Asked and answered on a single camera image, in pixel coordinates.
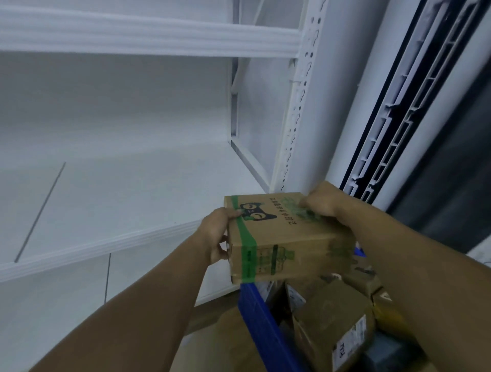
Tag person's left hand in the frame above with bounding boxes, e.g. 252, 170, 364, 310
197, 206, 244, 265

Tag person's right hand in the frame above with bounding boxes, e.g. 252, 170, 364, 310
299, 180, 365, 230

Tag green printed cardboard box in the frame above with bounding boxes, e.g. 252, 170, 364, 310
224, 193, 358, 285

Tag blue plastic crate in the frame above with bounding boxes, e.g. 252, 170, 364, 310
237, 247, 365, 372

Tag pile of parcels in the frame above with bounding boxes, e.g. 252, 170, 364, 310
264, 257, 422, 372

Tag person's left forearm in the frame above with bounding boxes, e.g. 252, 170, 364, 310
29, 229, 214, 372

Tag person's right forearm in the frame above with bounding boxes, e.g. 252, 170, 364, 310
337, 199, 491, 372

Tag white standing air conditioner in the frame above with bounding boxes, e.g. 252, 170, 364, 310
326, 0, 491, 215

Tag small wooden table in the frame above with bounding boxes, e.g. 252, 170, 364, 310
170, 306, 269, 372

